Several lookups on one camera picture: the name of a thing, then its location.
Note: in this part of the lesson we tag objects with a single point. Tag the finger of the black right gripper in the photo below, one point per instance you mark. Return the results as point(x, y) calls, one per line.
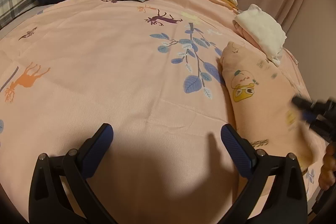
point(303, 104)
point(323, 128)

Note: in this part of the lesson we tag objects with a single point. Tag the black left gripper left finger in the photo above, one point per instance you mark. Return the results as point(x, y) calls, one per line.
point(59, 191)

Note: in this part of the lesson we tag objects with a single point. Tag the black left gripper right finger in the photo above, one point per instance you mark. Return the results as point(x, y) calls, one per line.
point(286, 202)

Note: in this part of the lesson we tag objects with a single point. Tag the peach cartoon print garment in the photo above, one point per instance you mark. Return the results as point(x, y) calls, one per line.
point(261, 99)

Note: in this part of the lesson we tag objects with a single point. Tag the right hand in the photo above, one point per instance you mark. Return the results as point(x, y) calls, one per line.
point(327, 176)

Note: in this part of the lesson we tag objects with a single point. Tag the white folded garment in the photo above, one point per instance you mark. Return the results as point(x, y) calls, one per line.
point(262, 31)

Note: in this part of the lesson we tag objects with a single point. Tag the pink animal print bedspread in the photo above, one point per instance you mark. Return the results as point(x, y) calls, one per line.
point(162, 74)

